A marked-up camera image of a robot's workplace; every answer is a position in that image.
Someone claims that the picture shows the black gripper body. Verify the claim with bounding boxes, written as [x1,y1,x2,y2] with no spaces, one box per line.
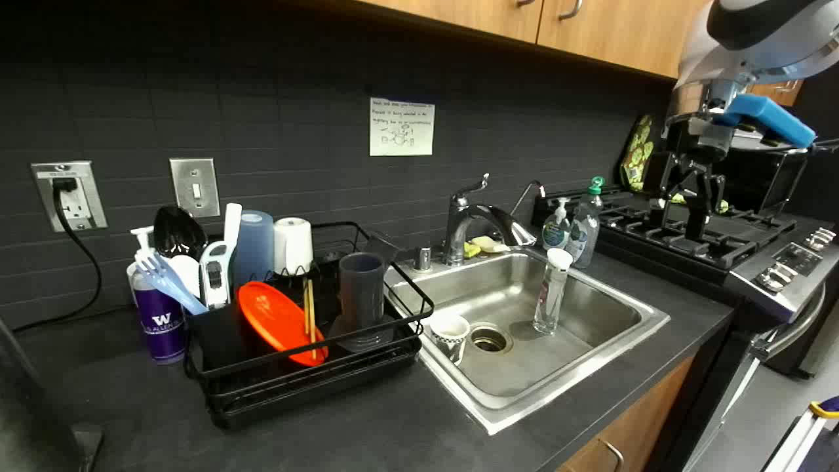
[663,113,734,181]

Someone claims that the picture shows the clear pump soap bottle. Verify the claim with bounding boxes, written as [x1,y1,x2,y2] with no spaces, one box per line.
[538,197,580,261]

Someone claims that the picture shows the dish soap bottle green cap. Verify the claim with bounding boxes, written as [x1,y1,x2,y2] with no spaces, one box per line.
[571,175,609,269]

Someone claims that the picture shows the clear plastic bottle white cap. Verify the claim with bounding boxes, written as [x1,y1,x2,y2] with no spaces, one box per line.
[533,247,574,337]

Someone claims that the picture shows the large chrome faucet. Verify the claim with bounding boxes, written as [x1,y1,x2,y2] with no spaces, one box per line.
[444,169,538,266]

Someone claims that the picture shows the green patterned oven mitt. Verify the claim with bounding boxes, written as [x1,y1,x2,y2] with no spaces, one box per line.
[616,113,663,193]

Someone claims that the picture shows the black countertop oven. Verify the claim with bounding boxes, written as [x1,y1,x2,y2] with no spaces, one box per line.
[723,137,839,221]

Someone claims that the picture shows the stainless gas stove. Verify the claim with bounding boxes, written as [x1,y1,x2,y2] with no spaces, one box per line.
[597,190,839,472]

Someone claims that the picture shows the stainless steel sink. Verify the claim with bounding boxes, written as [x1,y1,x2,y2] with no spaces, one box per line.
[384,247,673,437]

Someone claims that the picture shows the yellow sponge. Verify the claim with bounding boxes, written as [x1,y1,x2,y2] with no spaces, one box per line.
[461,232,511,261]

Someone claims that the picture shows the wooden base cabinets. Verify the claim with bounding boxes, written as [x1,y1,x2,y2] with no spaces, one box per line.
[558,352,704,472]

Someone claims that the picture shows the white cup in sink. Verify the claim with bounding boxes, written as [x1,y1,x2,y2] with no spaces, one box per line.
[428,311,472,365]

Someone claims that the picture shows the white paper note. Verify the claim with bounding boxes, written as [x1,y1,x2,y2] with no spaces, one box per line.
[368,95,437,160]

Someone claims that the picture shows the grey plastic cup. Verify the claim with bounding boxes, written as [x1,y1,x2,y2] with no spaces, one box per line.
[338,248,388,336]

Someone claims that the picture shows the wooden chopstick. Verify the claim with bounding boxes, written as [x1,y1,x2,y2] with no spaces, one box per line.
[298,276,312,345]
[308,276,321,345]

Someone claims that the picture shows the white cylindrical cup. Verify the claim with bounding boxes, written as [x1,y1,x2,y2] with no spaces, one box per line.
[274,214,314,277]

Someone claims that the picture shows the orange plate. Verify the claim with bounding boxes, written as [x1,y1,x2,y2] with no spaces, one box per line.
[234,277,331,369]

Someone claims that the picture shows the blue translucent container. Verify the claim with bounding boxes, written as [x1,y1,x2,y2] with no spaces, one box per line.
[232,207,279,289]

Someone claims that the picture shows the white handheld thermometer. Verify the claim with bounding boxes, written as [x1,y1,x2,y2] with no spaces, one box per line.
[196,202,245,310]

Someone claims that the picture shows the black ladle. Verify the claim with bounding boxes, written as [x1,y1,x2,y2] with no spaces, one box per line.
[153,203,207,260]

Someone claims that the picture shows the light blue plastic fork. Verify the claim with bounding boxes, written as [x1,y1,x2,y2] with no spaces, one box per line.
[135,247,209,318]

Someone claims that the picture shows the purple tumbler white W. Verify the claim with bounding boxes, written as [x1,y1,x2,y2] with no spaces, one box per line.
[128,277,190,367]

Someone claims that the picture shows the white pump dispenser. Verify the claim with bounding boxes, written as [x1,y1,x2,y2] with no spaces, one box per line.
[125,223,160,290]

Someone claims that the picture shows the black angular stand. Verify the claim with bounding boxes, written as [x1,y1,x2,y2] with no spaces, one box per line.
[0,318,104,472]

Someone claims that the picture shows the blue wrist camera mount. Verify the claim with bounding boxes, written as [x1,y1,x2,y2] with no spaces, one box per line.
[719,92,822,148]

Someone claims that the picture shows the wooden wall cabinets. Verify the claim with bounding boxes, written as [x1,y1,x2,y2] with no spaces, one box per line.
[357,0,807,109]

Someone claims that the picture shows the black wire dish rack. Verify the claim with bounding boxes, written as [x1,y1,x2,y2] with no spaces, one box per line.
[180,218,437,430]

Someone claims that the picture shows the steel light switch plate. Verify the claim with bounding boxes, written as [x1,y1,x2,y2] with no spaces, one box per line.
[167,155,222,221]

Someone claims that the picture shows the steel wall power outlet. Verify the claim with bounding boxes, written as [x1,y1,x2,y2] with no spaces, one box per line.
[31,160,111,232]

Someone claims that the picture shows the black power cable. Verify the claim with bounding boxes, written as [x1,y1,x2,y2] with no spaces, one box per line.
[10,175,104,336]

